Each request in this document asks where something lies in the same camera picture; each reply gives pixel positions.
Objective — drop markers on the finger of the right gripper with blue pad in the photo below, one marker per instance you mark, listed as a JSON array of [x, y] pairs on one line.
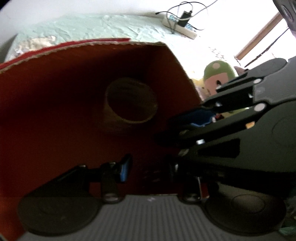
[[241, 134]]

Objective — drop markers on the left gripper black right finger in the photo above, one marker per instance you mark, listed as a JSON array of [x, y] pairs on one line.
[[187, 183]]

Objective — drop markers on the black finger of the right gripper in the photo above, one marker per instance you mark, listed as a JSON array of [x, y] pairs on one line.
[[236, 94]]

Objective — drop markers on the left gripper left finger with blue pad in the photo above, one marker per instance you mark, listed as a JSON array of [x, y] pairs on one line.
[[108, 175]]

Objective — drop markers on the red cardboard box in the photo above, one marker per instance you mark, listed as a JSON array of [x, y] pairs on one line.
[[54, 116]]

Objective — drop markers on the red decorated snack box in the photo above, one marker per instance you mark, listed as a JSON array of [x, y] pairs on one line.
[[203, 189]]

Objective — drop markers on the green pea plush toy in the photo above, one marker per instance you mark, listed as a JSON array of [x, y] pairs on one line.
[[216, 74]]

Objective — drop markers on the black charger plug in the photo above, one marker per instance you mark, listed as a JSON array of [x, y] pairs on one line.
[[184, 18]]

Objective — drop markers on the green patterned bed sheet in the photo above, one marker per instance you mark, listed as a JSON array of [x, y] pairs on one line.
[[87, 27]]

